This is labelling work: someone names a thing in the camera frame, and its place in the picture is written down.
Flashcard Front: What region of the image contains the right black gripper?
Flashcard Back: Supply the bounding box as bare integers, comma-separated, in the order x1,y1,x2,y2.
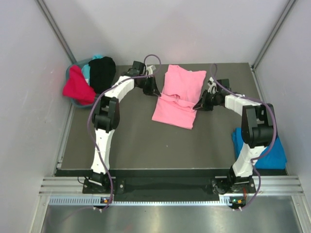
193,89,220,111

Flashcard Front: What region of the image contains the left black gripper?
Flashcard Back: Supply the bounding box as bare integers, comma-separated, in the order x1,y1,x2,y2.
136,75,160,97

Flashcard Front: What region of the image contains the pink t shirt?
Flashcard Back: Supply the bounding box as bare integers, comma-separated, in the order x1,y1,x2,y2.
152,65,207,130

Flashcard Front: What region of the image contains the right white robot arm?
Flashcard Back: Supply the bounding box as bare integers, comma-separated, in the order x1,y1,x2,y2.
193,78,277,195

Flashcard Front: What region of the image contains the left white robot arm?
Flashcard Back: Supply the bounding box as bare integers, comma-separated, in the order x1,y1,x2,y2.
83,61,160,194

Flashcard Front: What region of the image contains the black t shirt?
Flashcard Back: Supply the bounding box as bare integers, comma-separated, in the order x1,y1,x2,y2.
88,56,116,94

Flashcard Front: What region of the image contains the light blue t shirt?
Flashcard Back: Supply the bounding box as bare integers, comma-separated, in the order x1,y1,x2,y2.
82,54,103,85

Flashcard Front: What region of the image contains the red t shirt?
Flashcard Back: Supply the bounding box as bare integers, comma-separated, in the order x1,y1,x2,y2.
62,65,96,106

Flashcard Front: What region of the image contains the blue plastic basket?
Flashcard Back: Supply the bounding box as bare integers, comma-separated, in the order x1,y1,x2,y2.
62,60,96,108

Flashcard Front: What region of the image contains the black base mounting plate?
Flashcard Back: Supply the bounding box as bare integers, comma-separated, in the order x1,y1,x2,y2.
83,177,256,195

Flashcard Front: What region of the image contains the folded blue t shirt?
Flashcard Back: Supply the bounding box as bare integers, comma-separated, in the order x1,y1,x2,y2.
231,128,287,169

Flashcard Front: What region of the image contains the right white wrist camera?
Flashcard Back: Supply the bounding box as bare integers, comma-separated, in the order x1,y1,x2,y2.
207,77,217,94

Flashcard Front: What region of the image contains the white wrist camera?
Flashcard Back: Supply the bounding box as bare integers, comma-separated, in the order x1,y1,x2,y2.
207,77,217,94
144,65,156,76

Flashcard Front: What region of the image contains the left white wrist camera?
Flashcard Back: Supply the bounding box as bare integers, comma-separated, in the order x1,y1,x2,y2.
144,65,156,76

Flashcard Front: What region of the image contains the slotted grey cable duct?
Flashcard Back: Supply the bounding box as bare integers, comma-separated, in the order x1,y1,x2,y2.
49,196,242,207

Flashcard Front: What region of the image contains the aluminium front rail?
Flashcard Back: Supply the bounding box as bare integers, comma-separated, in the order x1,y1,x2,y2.
39,176,304,196

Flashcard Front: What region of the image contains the right aluminium corner post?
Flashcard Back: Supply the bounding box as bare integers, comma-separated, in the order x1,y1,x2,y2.
251,0,297,70

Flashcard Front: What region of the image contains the aluminium corner post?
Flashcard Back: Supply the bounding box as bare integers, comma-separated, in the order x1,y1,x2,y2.
35,0,77,63
251,0,297,70

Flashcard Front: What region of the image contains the left aluminium corner post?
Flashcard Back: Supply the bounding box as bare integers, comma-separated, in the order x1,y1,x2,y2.
35,0,77,63

